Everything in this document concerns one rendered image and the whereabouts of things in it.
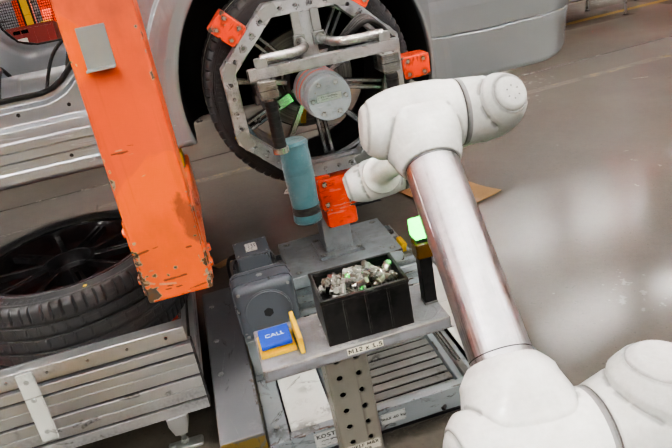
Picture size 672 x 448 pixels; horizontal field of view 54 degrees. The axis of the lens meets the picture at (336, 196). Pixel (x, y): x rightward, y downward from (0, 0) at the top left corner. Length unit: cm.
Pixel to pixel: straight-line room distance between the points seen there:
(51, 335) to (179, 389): 38
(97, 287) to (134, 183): 45
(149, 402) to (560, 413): 123
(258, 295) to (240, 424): 34
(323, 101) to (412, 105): 67
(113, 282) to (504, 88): 120
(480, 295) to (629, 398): 25
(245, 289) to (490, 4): 119
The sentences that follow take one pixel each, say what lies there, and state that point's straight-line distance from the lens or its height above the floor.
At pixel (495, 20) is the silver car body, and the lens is 226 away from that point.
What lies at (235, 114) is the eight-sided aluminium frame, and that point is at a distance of 196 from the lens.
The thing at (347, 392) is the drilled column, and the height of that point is 31.
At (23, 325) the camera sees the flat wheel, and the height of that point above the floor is 46.
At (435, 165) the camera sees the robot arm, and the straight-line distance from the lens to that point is 115.
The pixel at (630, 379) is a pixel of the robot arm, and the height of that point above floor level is 65.
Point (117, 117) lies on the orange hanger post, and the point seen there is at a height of 99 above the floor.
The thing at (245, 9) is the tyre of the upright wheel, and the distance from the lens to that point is 201.
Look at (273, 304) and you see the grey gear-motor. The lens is 189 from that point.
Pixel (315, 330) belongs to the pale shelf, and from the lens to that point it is 153.
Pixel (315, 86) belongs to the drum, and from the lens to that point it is 183.
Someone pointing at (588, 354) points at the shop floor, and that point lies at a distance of 213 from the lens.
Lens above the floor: 128
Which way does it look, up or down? 22 degrees down
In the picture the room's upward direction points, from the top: 11 degrees counter-clockwise
